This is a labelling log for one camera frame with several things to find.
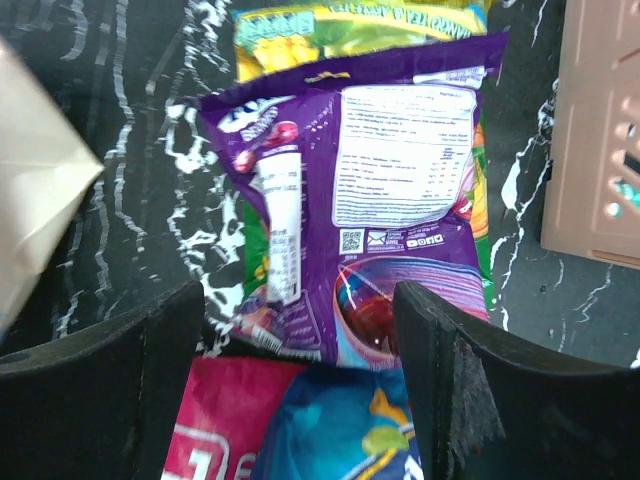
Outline blue checkered paper bag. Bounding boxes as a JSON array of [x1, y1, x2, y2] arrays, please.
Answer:
[[1, 42, 104, 333]]

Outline blue snack bag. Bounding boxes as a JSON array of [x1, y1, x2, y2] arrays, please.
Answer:
[[251, 365, 424, 479]]

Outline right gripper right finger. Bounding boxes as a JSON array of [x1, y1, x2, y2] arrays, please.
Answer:
[[392, 281, 639, 479]]

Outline green yellow snack bag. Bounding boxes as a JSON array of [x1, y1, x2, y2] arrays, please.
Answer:
[[233, 1, 494, 318]]

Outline purple snack packet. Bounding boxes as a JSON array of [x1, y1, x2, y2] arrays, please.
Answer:
[[197, 33, 507, 369]]

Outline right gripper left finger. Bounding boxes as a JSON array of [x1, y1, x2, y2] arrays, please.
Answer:
[[1, 281, 205, 479]]

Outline orange plastic file organizer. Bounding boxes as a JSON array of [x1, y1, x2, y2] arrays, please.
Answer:
[[541, 1, 639, 268]]

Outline pink REAL chips bag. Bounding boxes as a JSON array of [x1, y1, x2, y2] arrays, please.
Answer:
[[162, 357, 305, 480]]

